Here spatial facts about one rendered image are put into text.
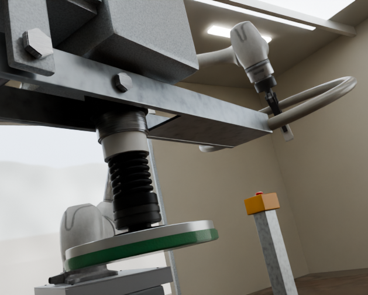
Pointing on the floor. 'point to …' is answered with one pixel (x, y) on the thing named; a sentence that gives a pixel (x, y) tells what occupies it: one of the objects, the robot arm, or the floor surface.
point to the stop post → (272, 242)
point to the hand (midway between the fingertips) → (286, 131)
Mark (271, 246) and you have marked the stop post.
